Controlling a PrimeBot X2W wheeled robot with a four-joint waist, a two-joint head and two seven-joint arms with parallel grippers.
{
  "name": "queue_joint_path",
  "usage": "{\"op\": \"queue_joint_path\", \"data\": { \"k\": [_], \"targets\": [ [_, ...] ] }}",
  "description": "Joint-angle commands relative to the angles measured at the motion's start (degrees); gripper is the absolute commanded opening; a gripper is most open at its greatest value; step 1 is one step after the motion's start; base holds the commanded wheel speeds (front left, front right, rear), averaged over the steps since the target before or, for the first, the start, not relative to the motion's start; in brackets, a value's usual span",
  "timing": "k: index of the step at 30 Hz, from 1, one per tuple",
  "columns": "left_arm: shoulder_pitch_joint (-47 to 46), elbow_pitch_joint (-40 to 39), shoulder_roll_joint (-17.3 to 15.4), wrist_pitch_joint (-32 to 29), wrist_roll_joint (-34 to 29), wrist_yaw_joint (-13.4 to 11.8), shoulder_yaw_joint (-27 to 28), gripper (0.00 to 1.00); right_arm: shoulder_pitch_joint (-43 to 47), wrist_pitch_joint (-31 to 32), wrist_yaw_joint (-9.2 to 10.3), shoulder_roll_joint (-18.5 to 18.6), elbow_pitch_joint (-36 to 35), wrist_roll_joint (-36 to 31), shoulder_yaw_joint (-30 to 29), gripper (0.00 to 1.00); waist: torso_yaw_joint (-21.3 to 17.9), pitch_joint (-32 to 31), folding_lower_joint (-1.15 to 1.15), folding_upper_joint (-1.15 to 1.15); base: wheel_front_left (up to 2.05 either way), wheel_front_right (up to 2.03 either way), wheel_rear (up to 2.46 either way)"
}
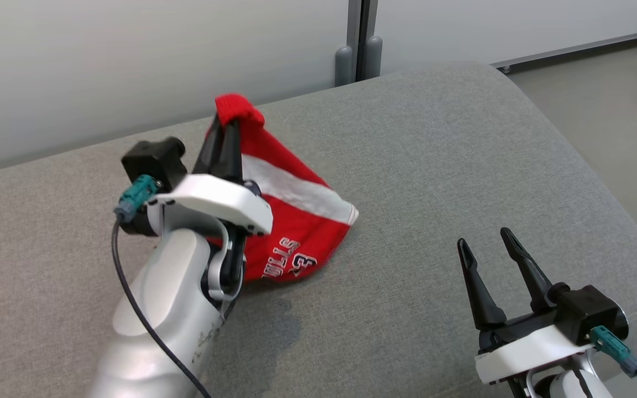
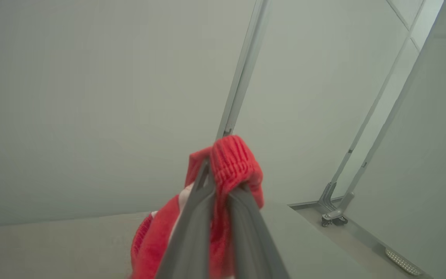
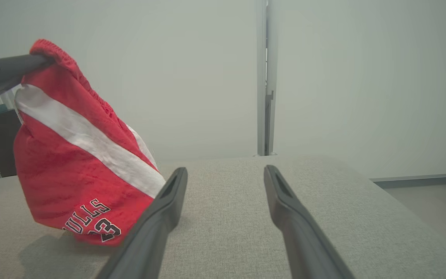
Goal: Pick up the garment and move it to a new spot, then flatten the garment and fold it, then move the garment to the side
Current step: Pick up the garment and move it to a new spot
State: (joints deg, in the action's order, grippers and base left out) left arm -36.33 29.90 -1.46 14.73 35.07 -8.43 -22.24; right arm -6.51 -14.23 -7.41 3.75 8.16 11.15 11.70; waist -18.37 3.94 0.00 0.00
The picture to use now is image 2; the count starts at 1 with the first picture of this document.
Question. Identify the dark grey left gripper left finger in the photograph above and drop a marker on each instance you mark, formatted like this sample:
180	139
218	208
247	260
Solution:
192	248

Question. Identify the grey caster-foot partition post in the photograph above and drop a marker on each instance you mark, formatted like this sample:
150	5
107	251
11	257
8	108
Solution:
391	116
370	112

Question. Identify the red Bulls 23 shorts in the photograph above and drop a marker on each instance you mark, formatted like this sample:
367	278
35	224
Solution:
234	159

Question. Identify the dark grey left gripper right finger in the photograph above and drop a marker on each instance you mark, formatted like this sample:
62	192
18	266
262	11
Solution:
254	248

